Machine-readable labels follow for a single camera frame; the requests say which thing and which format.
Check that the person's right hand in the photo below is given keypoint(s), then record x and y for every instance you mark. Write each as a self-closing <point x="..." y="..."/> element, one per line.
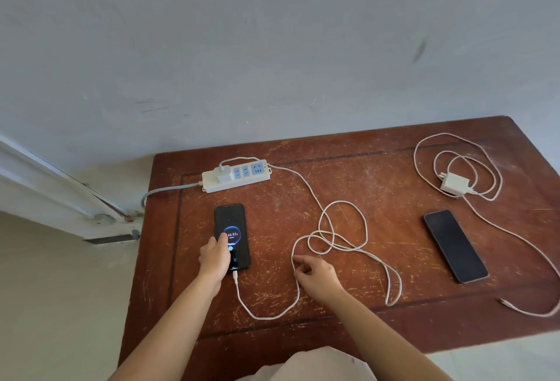
<point x="319" y="280"/>

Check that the person's left hand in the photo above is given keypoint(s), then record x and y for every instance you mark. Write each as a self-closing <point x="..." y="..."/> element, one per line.
<point x="214" y="262"/>

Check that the black smartphone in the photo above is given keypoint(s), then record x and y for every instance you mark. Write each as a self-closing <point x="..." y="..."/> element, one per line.
<point x="232" y="214"/>
<point x="455" y="247"/>

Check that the white power strip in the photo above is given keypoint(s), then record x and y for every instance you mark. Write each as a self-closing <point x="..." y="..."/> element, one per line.
<point x="210" y="181"/>

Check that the person's left forearm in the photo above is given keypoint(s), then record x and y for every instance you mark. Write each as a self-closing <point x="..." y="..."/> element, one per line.
<point x="170" y="332"/>

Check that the person's right forearm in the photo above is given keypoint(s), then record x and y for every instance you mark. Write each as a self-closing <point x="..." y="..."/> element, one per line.
<point x="385" y="341"/>

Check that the person's white shirt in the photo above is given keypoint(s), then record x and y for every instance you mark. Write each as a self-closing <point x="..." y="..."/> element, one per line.
<point x="315" y="367"/>

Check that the brown wooden table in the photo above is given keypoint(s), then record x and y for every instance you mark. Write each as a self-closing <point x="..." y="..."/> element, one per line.
<point x="393" y="184"/>

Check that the white wall conduit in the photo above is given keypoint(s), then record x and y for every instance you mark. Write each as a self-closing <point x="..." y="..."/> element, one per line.
<point x="39" y="179"/>

